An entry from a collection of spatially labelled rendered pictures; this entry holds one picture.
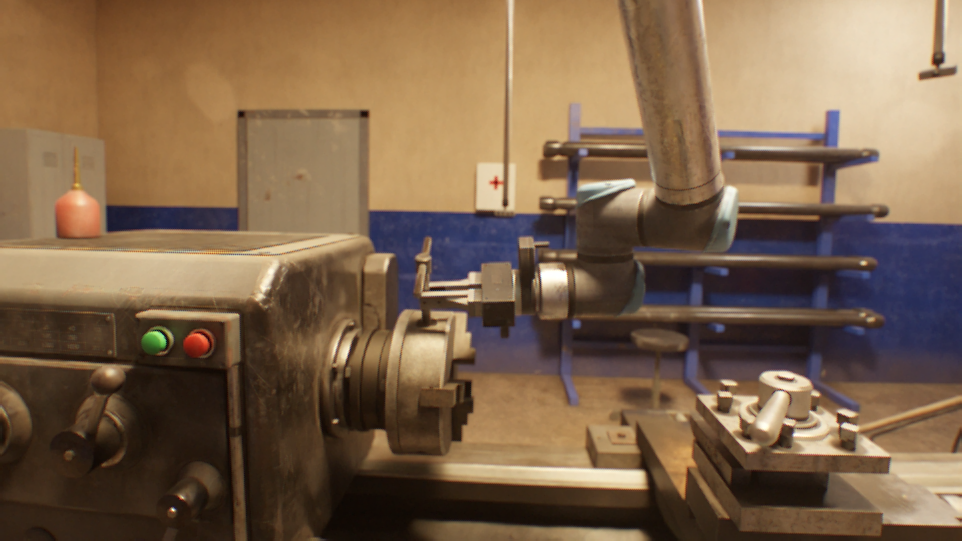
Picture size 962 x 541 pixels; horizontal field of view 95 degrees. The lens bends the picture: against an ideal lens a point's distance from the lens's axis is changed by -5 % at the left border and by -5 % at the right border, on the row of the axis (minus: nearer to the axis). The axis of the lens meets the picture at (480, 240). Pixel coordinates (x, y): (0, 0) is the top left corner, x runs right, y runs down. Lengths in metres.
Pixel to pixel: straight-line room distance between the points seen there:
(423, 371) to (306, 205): 3.44
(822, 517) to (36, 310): 1.02
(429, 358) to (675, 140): 0.48
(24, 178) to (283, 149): 1.67
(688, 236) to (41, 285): 0.88
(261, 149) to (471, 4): 2.08
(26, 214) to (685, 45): 3.97
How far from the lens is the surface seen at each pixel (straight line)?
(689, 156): 0.62
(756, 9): 4.56
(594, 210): 0.73
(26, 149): 4.12
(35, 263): 0.89
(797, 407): 0.72
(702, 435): 0.79
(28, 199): 4.11
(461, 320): 0.92
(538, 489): 1.10
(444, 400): 0.76
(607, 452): 1.15
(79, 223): 1.04
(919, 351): 5.28
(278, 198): 4.23
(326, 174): 4.06
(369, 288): 1.00
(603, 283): 0.75
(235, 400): 0.68
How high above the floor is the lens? 1.41
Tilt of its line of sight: 4 degrees down
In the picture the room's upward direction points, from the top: 1 degrees clockwise
